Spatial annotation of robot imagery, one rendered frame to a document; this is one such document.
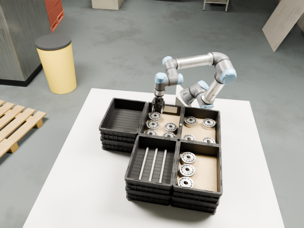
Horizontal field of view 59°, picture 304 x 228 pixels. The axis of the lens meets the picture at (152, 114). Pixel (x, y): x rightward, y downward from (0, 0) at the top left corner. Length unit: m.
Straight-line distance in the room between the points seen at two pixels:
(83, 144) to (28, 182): 0.98
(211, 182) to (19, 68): 3.16
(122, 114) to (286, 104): 2.64
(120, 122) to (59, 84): 1.93
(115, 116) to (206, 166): 0.85
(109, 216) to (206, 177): 0.68
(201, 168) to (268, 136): 1.82
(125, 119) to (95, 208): 0.76
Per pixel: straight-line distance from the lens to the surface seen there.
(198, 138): 2.12
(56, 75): 3.91
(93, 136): 2.31
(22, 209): 2.90
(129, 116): 2.27
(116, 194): 1.93
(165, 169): 1.88
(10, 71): 4.32
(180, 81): 1.85
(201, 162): 1.96
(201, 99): 2.27
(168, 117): 2.27
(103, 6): 7.20
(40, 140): 3.44
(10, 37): 4.01
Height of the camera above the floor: 2.30
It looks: 40 degrees down
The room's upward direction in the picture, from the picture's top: 2 degrees clockwise
